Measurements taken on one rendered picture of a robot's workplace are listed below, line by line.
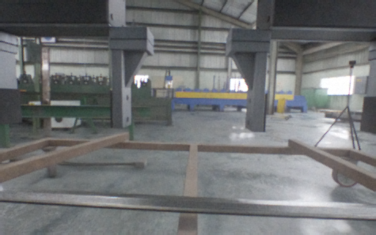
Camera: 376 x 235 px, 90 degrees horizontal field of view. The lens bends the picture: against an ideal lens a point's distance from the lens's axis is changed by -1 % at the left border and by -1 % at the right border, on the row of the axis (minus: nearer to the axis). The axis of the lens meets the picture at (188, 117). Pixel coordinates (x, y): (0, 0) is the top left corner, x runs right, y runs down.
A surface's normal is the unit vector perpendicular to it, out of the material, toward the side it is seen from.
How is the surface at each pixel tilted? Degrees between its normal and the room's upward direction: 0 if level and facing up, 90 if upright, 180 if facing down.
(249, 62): 90
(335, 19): 90
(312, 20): 90
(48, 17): 90
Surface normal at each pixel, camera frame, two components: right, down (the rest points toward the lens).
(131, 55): -0.02, 0.11
